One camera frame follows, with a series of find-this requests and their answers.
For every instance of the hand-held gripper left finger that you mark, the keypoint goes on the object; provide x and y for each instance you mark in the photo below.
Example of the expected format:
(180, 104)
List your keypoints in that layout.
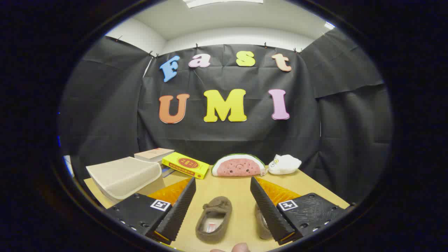
(178, 213)

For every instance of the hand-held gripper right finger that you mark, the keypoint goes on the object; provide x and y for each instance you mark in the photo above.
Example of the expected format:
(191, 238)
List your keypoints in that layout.
(271, 213)

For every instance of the brown fuzzy shoe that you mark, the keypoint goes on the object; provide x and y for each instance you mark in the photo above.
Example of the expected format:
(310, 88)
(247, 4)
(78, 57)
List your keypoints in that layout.
(218, 206)
(261, 224)

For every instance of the beige fabric storage box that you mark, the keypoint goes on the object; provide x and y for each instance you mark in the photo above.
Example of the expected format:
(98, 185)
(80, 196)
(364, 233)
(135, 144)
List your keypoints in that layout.
(122, 175)

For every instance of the blue book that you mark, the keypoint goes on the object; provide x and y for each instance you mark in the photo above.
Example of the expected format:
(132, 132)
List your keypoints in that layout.
(168, 172)

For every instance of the yellow book with red label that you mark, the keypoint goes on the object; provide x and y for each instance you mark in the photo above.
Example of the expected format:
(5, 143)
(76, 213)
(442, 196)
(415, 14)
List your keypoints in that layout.
(185, 164)

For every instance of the small white plush toy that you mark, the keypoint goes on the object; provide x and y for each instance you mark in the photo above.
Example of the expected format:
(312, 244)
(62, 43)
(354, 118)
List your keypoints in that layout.
(285, 164)

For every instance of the watermelon slice plush toy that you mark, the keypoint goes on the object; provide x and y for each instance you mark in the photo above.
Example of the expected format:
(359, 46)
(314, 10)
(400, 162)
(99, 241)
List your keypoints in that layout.
(238, 166)

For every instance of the ceiling light panel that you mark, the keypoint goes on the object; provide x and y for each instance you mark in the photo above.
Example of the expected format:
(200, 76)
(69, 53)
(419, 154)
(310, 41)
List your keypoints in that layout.
(224, 2)

